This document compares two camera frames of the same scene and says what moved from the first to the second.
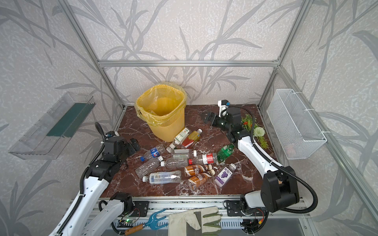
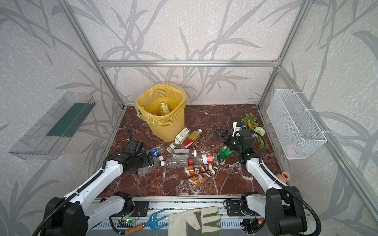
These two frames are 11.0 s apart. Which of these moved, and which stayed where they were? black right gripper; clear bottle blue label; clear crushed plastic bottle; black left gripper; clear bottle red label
Moved: black left gripper; black right gripper
Stayed: clear crushed plastic bottle; clear bottle red label; clear bottle blue label
